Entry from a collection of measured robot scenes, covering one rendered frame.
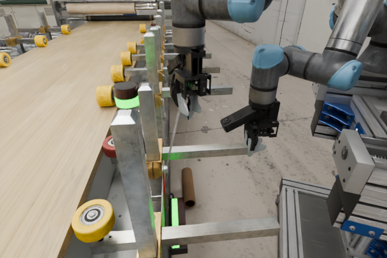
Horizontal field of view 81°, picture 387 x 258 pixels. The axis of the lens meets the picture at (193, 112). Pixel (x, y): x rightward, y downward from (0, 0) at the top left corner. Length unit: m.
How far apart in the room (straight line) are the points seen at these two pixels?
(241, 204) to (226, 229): 1.11
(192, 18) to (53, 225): 0.50
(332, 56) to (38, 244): 0.74
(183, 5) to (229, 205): 1.40
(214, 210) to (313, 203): 0.61
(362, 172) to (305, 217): 0.91
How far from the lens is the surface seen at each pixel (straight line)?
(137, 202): 0.41
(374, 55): 1.06
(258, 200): 1.75
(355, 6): 0.67
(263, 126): 0.70
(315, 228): 1.46
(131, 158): 0.35
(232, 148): 0.74
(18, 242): 0.58
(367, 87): 1.07
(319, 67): 0.66
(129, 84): 0.58
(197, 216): 1.62
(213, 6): 0.47
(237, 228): 0.60
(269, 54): 0.60
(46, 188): 0.66
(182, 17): 0.51
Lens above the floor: 1.32
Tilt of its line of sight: 30 degrees down
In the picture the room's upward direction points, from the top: straight up
